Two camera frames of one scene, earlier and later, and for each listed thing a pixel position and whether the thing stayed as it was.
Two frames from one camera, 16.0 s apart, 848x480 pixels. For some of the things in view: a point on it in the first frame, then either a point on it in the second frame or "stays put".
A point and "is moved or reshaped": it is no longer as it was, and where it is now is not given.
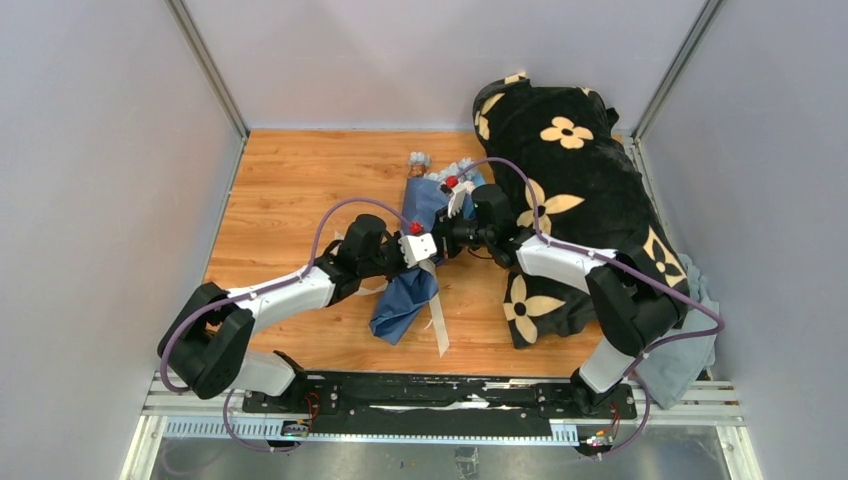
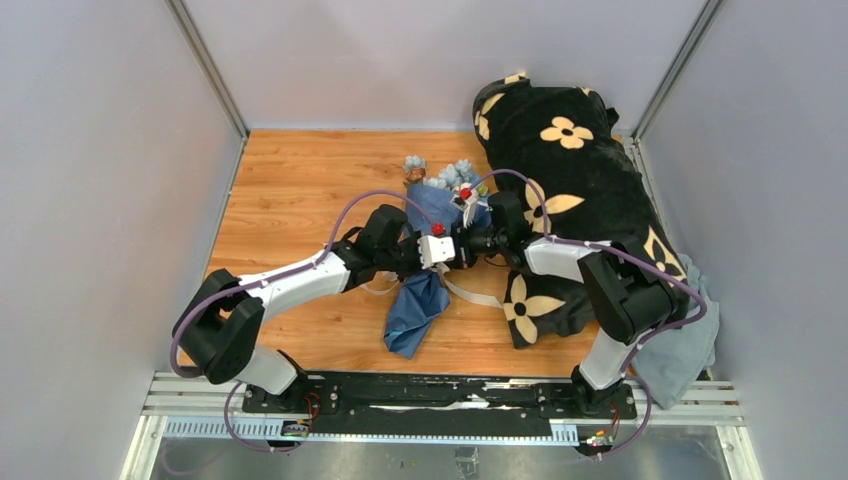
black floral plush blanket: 569,173 stays put
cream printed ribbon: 439,315 -> 442,270
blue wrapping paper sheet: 409,292 is moved or reshaped
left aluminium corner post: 193,38 stays put
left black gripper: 394,242 stays put
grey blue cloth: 676,369 stays put
